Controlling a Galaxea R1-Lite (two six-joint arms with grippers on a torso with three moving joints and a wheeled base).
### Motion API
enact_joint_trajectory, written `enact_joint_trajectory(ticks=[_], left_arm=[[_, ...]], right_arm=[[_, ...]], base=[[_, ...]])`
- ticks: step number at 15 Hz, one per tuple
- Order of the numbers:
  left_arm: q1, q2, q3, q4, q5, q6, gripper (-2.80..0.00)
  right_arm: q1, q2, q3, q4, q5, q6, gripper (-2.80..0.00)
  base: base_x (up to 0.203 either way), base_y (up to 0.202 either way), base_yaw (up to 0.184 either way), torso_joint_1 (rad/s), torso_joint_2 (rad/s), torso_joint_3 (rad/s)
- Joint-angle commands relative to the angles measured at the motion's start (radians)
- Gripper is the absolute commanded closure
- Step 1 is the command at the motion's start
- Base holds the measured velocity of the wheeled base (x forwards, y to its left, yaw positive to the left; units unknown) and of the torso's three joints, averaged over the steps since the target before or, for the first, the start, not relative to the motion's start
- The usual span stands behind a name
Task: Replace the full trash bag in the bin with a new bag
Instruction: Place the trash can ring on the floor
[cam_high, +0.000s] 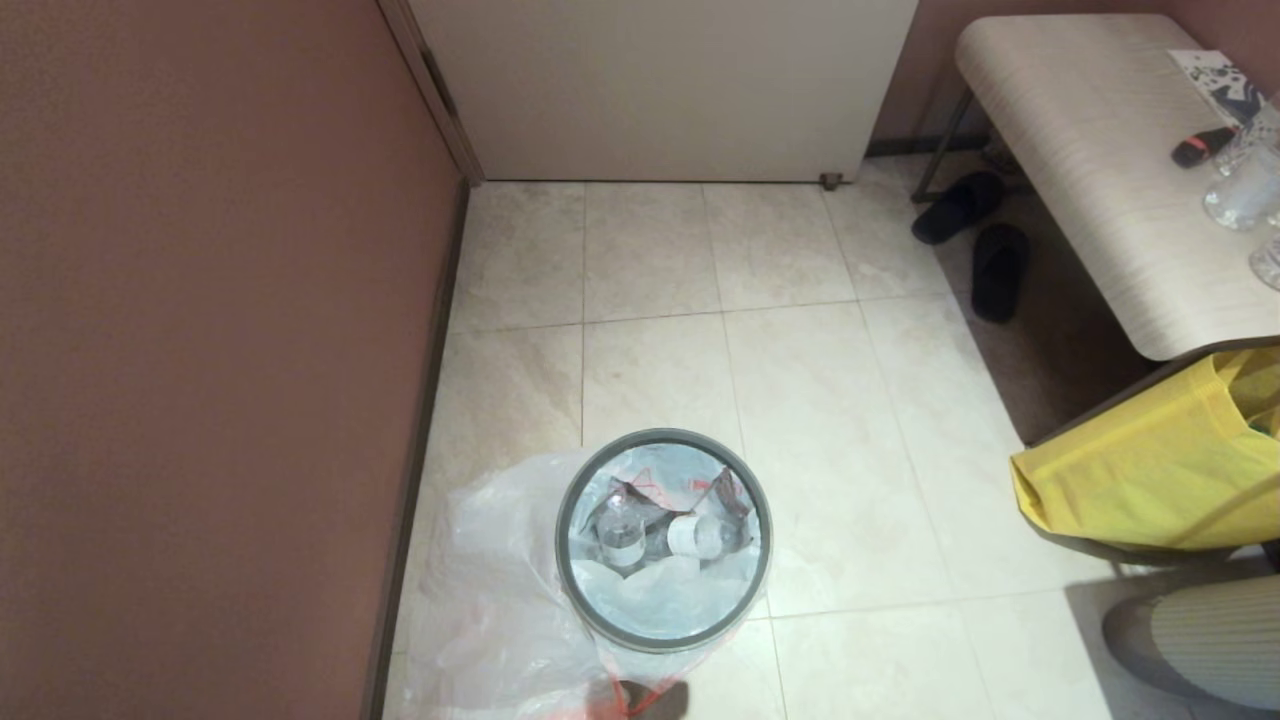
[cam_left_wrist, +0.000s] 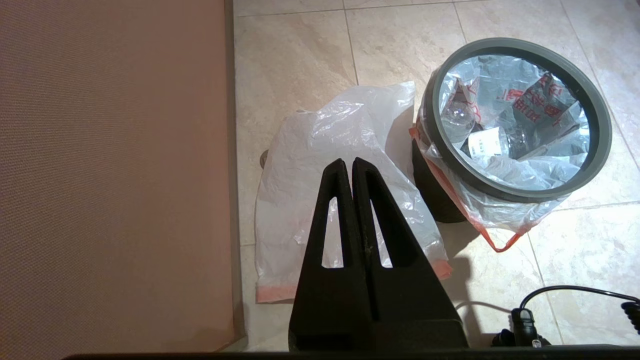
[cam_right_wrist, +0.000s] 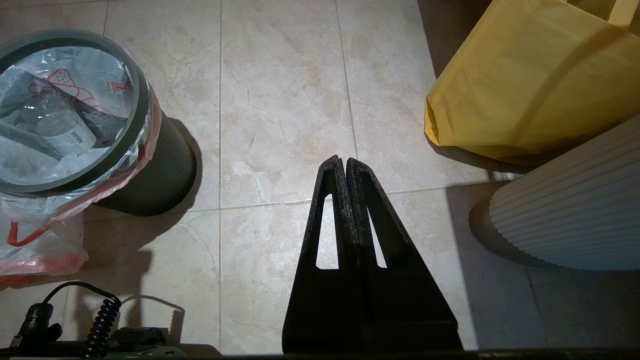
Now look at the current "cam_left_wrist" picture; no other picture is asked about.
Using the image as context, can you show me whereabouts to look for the plastic bottle with white label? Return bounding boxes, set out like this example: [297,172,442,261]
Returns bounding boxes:
[460,125,533,160]

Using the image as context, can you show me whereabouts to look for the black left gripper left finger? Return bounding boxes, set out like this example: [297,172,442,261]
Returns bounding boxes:
[288,159,375,351]

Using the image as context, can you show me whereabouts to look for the clean translucent white trash bag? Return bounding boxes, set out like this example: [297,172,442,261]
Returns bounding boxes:
[254,81,452,304]

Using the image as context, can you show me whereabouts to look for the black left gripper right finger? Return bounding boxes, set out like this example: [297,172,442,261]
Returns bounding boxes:
[352,157,469,351]

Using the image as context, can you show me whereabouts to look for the black cable with plug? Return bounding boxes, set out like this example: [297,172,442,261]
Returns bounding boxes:
[492,286,640,348]

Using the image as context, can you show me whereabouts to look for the thin white cable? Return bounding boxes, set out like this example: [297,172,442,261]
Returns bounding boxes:
[452,301,513,316]

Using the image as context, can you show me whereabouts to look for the used translucent orange-drawstring trash bag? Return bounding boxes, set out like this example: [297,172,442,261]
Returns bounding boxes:
[409,55,591,253]

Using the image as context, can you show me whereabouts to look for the black braided cable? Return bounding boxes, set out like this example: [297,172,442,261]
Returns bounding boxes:
[621,300,640,335]

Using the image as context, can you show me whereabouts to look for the clear crumpled plastic bottle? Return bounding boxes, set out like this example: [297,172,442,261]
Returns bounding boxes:
[441,95,477,137]

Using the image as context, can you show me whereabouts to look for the black trash bin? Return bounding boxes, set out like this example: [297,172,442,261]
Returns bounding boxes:
[411,139,472,224]

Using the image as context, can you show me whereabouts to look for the grey bin rim ring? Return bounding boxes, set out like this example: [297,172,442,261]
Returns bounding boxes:
[431,37,613,203]

